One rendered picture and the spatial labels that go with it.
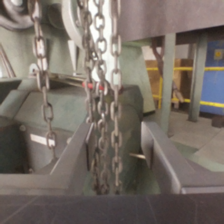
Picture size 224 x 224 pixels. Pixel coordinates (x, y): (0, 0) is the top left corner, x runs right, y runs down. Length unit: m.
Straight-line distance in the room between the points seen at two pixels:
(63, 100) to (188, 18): 0.52
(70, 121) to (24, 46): 0.99
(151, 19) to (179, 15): 0.12
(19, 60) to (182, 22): 1.02
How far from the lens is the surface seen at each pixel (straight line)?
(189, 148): 0.73
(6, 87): 0.64
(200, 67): 1.02
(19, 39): 1.30
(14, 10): 1.17
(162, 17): 0.75
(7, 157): 0.52
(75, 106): 0.39
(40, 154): 0.47
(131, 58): 1.06
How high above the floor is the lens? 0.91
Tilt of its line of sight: 15 degrees down
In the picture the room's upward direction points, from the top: 1 degrees counter-clockwise
